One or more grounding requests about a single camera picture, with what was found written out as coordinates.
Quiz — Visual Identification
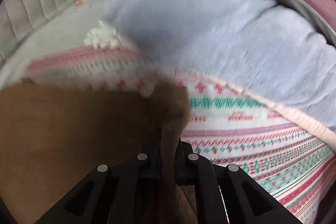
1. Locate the patterned knit blanket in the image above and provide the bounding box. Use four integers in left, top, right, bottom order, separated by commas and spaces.
25, 28, 335, 223

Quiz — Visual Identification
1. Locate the small orange item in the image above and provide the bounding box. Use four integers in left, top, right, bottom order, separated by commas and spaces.
75, 1, 85, 7

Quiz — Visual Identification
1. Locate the grey bed sheet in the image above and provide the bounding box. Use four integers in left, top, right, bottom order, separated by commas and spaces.
1, 0, 116, 88

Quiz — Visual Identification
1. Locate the light blue quilt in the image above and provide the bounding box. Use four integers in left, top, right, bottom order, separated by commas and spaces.
103, 0, 335, 130

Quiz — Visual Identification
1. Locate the brown coat with fur collar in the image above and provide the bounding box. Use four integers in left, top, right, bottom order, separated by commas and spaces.
1, 83, 197, 223

